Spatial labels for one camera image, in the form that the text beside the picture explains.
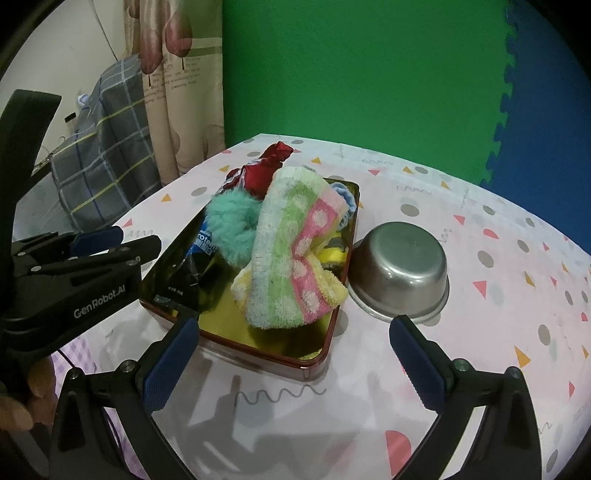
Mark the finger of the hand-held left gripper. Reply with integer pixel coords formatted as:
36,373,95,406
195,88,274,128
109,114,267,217
28,234,162,278
11,225,124,268

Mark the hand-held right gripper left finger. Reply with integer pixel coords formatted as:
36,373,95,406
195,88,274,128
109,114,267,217
48,316,200,480

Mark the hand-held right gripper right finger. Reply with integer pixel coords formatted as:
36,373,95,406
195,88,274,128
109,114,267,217
389,315,542,480

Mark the black snack packet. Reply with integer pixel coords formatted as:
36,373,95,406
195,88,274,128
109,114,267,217
166,222,232,310

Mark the gold tin box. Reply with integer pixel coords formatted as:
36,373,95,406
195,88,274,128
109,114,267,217
140,178,362,381

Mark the green fluffy scrunchie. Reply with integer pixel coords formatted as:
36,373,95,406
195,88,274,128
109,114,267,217
204,191,265,268

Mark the red satin pouch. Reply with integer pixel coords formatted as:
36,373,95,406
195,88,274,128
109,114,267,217
225,142,294,201

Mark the pastel dotted fluffy towel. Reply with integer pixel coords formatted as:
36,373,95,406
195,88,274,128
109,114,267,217
231,166,352,330

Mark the light blue sock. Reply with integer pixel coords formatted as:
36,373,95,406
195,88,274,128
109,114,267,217
330,181,358,232

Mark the person's left hand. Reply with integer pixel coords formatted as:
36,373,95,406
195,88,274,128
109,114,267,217
0,357,58,432

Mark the purple checked cloth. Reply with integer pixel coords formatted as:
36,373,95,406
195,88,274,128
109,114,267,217
52,318,139,374

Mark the grey plaid cloth cover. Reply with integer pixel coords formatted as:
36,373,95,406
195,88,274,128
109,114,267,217
50,53,162,234

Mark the steel bowl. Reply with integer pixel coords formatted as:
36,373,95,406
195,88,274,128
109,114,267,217
346,222,450,324

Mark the pink patterned tablecloth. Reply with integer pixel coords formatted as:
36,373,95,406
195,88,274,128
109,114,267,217
55,133,591,480

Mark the beige printed curtain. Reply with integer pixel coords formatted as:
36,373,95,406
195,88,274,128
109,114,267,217
122,0,227,188

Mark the green foam mat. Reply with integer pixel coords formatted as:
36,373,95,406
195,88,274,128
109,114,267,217
222,0,513,188

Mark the blue foam mat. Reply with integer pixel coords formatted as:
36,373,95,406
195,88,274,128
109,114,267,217
478,0,591,206

